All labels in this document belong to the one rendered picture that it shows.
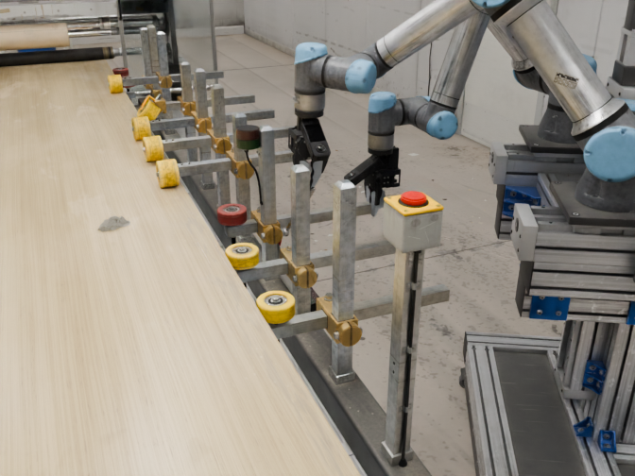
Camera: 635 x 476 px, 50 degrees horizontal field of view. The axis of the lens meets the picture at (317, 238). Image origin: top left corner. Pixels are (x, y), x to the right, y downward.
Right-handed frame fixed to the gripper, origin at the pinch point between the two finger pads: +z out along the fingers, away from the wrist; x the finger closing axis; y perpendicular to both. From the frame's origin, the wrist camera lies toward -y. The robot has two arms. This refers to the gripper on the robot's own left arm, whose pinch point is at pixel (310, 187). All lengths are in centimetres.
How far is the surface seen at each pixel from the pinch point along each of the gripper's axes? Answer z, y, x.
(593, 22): 1, 182, -250
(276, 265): 14.0, -12.2, 12.9
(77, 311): 10, -24, 59
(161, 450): 7, -70, 50
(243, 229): 15.9, 12.6, 14.3
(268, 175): -0.6, 9.4, 8.0
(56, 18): 1, 252, 50
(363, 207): 14.6, 13.2, -22.1
